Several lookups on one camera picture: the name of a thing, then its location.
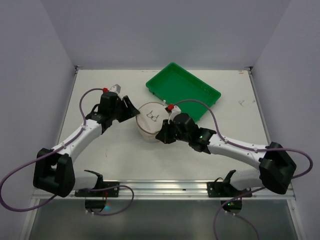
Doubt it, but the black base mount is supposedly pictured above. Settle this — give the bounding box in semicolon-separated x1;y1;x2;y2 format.
206;170;251;214
73;170;120;213

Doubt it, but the green plastic tray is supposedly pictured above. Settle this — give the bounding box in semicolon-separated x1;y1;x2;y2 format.
145;62;222;107

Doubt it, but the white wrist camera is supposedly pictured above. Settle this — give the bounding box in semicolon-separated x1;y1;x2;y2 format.
165;104;181;121
109;84;122;96

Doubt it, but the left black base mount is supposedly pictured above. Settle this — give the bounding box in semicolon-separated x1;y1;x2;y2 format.
73;170;120;213

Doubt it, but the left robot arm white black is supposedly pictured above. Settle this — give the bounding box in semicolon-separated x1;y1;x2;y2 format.
33;91;140;198

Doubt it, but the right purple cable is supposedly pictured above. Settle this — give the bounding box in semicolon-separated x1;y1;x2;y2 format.
164;99;313;240

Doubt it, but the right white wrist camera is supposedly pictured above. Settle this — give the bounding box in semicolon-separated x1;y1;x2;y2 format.
165;104;181;121

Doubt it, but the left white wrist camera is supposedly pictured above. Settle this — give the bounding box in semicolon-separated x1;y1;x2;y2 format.
109;84;122;96

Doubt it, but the aluminium rail frame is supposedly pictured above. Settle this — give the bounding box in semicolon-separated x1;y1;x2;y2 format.
19;65;300;240

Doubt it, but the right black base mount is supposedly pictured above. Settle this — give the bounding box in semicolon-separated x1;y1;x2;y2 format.
206;170;251;214

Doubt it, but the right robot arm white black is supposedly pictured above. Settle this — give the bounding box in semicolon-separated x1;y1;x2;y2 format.
156;113;297;195

